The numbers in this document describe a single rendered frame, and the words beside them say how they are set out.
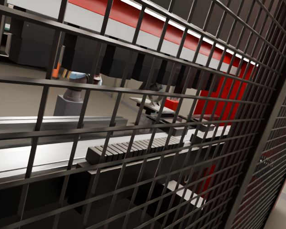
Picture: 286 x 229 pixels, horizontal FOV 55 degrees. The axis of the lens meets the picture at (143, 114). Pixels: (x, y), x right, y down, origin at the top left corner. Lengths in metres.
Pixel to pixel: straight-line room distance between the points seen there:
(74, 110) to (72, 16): 1.35
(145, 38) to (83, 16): 0.36
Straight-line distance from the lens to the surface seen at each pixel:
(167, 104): 3.60
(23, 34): 0.94
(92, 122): 1.23
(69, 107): 2.25
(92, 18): 1.07
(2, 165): 0.72
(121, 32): 1.18
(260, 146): 0.51
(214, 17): 1.40
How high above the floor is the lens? 1.33
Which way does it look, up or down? 13 degrees down
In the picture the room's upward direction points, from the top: 17 degrees clockwise
